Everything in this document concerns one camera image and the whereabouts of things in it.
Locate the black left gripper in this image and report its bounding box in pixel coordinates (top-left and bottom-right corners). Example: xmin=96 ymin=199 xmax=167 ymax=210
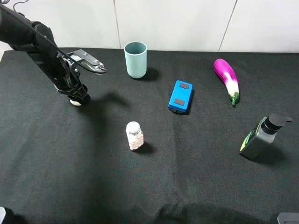
xmin=53 ymin=59 xmax=90 ymax=104

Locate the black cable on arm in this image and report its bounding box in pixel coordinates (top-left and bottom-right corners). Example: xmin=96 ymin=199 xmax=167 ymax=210
xmin=0 ymin=3 xmax=107 ymax=75

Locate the blue box with grey pads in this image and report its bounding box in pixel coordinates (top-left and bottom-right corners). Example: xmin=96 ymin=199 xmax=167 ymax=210
xmin=168 ymin=80 xmax=193 ymax=114

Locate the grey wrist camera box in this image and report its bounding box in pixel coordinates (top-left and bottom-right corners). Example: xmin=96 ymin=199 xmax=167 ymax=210
xmin=67 ymin=49 xmax=107 ymax=75

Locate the black table cloth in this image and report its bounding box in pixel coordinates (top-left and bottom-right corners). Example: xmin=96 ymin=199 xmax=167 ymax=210
xmin=0 ymin=49 xmax=299 ymax=224

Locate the grey pump bottle black cap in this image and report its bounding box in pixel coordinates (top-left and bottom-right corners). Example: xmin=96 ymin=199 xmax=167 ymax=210
xmin=239 ymin=113 xmax=292 ymax=161

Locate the purple toy eggplant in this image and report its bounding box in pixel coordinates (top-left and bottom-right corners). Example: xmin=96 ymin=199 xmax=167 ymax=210
xmin=214 ymin=59 xmax=240 ymax=106

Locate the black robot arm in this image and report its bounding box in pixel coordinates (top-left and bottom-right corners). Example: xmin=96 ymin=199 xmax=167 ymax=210
xmin=0 ymin=4 xmax=90 ymax=105

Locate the white round object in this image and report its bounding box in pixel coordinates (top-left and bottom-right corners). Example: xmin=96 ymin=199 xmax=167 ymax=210
xmin=70 ymin=99 xmax=82 ymax=106

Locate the light blue plastic cup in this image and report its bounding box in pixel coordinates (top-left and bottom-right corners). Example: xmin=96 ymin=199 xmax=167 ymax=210
xmin=124 ymin=42 xmax=147 ymax=79

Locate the clear bottle of pink pills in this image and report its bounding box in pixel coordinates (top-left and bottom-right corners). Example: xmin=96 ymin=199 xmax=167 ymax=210
xmin=126 ymin=121 xmax=144 ymax=151

